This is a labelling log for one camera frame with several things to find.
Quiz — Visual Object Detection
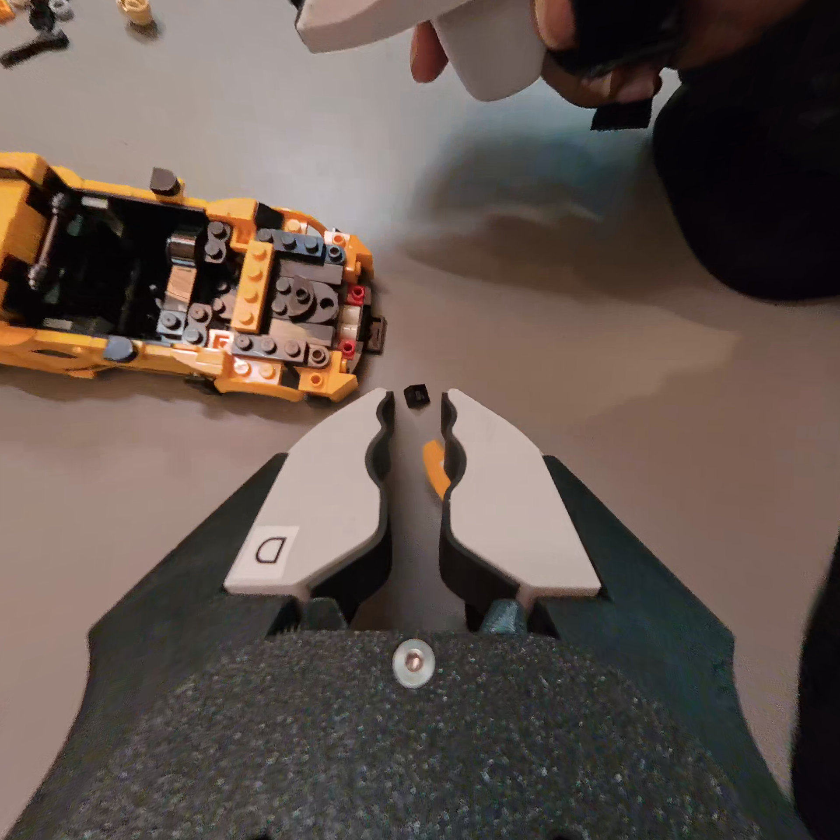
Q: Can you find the pile of small lego pieces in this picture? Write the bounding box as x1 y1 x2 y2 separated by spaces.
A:
0 0 72 68

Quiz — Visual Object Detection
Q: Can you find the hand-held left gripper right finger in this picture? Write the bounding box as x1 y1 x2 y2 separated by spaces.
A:
440 388 603 615

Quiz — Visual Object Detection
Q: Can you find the orange curved lego piece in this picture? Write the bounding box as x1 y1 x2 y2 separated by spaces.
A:
421 439 454 501

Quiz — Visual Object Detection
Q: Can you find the person's right hand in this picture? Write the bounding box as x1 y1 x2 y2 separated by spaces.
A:
409 0 685 131

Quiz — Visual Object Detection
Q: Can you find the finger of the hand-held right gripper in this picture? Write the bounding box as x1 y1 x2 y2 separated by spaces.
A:
294 0 462 55

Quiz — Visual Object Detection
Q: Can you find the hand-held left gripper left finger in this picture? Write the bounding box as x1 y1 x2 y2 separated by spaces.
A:
223 387 395 606

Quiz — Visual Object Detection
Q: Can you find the dark cloth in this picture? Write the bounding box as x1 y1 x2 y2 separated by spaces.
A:
789 525 840 840

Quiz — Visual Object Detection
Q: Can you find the person's dark clothing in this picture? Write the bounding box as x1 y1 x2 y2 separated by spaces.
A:
652 0 840 304

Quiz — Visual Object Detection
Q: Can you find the yellow lego car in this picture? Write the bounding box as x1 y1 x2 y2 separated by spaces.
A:
0 152 389 403

